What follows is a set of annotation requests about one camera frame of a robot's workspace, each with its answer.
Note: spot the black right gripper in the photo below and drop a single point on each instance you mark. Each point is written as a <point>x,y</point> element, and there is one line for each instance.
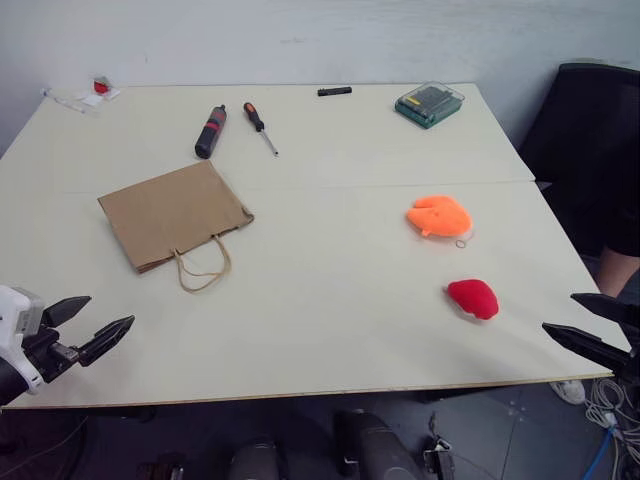
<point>634,350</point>

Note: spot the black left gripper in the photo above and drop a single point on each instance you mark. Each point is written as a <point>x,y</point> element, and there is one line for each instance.
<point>45,352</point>

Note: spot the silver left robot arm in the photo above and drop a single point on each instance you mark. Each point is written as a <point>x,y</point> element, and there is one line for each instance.
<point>7,381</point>

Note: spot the clear plastic bag red item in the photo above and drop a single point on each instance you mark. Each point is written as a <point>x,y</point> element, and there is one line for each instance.
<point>62,99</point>

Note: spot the person's bare leg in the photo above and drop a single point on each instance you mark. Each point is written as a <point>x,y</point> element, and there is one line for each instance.
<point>617,272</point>

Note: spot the white shoe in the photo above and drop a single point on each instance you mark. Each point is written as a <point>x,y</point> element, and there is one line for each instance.
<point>569,391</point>

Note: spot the red plush toy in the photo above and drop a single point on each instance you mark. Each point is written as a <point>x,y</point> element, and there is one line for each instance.
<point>475,298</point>

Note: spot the black office chair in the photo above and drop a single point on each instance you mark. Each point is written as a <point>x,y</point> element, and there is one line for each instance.
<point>585,140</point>

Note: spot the orange plush toy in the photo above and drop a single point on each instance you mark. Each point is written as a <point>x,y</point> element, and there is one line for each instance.
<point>440,216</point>

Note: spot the small dark rounded shape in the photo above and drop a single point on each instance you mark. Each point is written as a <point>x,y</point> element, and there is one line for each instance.
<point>254,462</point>

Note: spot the black red electric screwdriver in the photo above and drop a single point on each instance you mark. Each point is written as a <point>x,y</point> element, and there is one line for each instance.
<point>210,132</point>

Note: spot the clear box with red item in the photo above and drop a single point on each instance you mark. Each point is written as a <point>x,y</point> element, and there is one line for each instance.
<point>102,87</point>

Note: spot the large dark rounded shape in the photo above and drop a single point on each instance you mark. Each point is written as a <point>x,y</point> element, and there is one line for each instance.
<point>375,447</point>

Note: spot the green screwdriver bit box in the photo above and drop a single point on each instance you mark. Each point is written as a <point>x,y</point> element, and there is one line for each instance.
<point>429,104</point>

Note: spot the small black bar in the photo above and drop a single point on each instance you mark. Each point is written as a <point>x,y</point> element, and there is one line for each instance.
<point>335,91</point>

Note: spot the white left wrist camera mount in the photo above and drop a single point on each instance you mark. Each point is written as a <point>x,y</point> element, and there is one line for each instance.
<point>15,310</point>

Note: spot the black metal bracket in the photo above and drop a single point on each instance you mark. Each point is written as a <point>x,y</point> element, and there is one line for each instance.
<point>437,457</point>

